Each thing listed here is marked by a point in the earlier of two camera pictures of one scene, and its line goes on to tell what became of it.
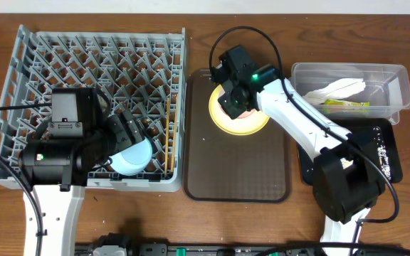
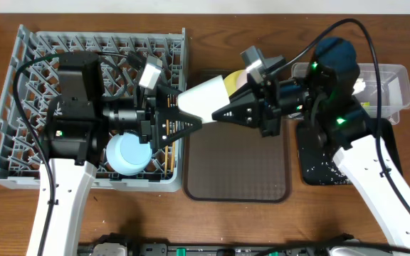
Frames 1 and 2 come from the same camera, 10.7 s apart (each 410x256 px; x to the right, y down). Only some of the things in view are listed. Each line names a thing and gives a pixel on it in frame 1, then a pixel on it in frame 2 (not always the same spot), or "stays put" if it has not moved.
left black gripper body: [124, 129] → [153, 119]
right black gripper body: [231, 105] → [270, 121]
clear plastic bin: [353, 90] stays put
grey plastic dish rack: [144, 73] stays put
